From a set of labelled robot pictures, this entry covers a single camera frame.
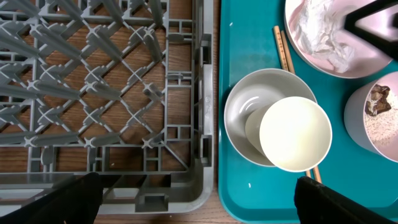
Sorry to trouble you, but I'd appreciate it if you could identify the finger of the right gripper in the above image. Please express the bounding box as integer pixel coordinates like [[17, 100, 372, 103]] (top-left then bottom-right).
[[344, 0, 397, 60]]

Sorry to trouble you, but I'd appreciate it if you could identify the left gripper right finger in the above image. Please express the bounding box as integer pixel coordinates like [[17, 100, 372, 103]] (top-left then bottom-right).
[[294, 177, 392, 224]]

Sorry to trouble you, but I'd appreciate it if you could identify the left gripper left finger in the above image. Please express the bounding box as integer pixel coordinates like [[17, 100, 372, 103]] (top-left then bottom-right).
[[1, 172, 103, 224]]

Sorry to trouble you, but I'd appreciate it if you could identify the brown food scrap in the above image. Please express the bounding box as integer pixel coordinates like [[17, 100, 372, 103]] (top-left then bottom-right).
[[364, 84, 391, 116]]

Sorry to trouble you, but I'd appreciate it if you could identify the white paper cup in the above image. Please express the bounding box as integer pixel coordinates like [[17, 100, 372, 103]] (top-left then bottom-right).
[[245, 96, 333, 172]]

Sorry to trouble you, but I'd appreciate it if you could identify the white napkin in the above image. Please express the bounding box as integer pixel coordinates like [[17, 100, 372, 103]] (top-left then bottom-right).
[[295, 0, 355, 73]]

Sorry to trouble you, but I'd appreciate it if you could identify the small pink bowl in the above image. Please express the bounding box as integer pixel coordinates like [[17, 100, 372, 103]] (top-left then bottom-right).
[[344, 72, 397, 162]]

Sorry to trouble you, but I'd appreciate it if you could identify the wooden chopstick right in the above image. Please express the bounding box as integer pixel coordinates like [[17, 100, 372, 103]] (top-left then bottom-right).
[[280, 30, 322, 183]]

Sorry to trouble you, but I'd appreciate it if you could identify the wooden chopstick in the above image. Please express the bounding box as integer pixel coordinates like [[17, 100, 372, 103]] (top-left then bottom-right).
[[272, 25, 313, 179], [280, 30, 322, 183]]

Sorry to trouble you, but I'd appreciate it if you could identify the teal plastic serving tray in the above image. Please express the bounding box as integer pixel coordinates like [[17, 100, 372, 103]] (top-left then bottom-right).
[[218, 0, 397, 223]]

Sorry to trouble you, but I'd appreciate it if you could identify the large white round plate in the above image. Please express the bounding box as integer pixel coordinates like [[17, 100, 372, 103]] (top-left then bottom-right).
[[284, 0, 392, 78]]

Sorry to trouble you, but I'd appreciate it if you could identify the wooden chopstick left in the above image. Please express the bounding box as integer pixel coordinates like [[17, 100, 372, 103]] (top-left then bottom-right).
[[272, 25, 313, 179]]

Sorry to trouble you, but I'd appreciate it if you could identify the grey plastic dish rack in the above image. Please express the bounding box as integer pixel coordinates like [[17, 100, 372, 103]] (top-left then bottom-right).
[[1, 0, 214, 215]]

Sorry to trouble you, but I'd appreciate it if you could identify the grey shallow bowl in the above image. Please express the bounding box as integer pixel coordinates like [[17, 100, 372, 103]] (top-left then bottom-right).
[[224, 68, 317, 167]]

